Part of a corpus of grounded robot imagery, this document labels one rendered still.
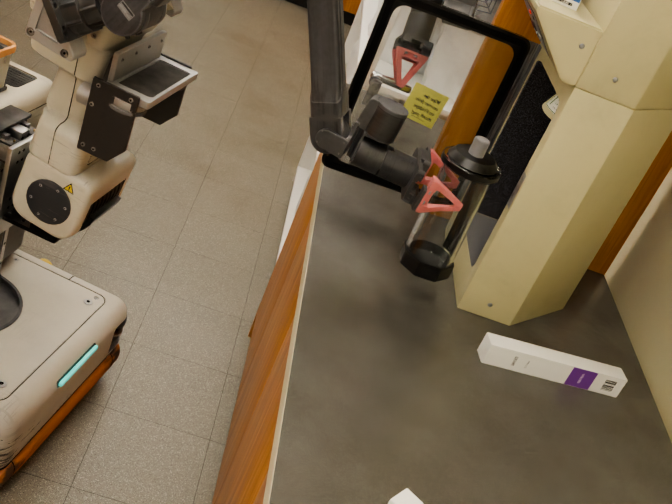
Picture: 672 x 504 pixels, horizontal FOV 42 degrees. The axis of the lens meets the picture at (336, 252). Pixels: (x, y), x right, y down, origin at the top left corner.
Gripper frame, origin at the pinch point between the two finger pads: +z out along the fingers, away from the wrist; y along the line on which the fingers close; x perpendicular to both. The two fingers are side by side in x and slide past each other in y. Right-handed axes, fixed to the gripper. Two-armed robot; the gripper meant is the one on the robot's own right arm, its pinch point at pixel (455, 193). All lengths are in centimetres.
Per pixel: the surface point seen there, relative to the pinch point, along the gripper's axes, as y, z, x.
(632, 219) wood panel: 37, 49, 3
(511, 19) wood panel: 37.6, 2.1, -23.8
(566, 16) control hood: 1.0, 0.7, -35.0
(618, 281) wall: 36, 55, 17
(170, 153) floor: 208, -58, 124
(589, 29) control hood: 0.7, 4.9, -34.8
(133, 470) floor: 26, -28, 119
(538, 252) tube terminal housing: 0.3, 19.3, 3.8
